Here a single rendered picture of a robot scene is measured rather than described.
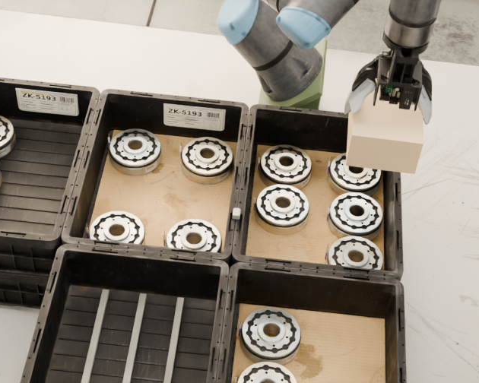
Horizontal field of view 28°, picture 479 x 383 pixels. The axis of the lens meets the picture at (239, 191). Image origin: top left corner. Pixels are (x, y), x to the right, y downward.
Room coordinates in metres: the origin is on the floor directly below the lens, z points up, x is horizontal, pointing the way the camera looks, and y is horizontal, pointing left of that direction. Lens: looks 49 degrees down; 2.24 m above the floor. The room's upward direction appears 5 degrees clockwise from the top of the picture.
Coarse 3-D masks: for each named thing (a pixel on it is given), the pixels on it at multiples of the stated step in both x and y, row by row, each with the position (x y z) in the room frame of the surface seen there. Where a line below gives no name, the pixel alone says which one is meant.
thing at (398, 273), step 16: (288, 112) 1.38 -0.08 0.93; (304, 112) 1.38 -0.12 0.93; (320, 112) 1.39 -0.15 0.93; (336, 112) 1.39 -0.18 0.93; (400, 176) 1.23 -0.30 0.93; (240, 192) 1.16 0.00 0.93; (400, 192) 1.19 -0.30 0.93; (240, 208) 1.12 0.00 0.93; (400, 208) 1.15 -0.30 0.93; (240, 224) 1.09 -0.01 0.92; (400, 224) 1.11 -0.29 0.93; (240, 240) 1.05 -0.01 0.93; (400, 240) 1.08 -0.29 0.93; (240, 256) 1.01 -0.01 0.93; (400, 256) 1.04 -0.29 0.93; (352, 272) 1.00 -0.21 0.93; (368, 272) 1.00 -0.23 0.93; (384, 272) 1.00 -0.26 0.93; (400, 272) 1.00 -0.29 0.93
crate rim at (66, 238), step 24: (120, 96) 1.39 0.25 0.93; (144, 96) 1.39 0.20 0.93; (168, 96) 1.40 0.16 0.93; (96, 120) 1.31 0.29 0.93; (240, 120) 1.35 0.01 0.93; (240, 144) 1.28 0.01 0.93; (240, 168) 1.22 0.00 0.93; (72, 216) 1.07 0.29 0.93; (72, 240) 1.02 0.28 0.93; (96, 240) 1.02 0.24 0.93
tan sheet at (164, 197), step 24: (168, 144) 1.36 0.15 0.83; (168, 168) 1.30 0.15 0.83; (120, 192) 1.22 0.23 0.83; (144, 192) 1.23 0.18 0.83; (168, 192) 1.23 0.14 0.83; (192, 192) 1.24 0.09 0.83; (216, 192) 1.24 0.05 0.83; (96, 216) 1.16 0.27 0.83; (144, 216) 1.17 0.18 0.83; (168, 216) 1.17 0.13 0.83; (192, 216) 1.18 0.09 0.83; (216, 216) 1.18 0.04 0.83
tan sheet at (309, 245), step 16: (256, 160) 1.34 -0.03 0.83; (320, 160) 1.35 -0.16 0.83; (256, 176) 1.29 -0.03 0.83; (320, 176) 1.31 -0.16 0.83; (256, 192) 1.25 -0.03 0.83; (304, 192) 1.26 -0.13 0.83; (320, 192) 1.26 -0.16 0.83; (320, 208) 1.22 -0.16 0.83; (256, 224) 1.17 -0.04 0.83; (320, 224) 1.18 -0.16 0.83; (256, 240) 1.13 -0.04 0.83; (272, 240) 1.13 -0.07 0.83; (288, 240) 1.14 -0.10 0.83; (304, 240) 1.14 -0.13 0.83; (320, 240) 1.14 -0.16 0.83; (336, 240) 1.15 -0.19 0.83; (256, 256) 1.09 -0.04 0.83; (272, 256) 1.09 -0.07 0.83; (288, 256) 1.10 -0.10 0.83; (304, 256) 1.10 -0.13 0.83; (320, 256) 1.10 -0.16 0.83
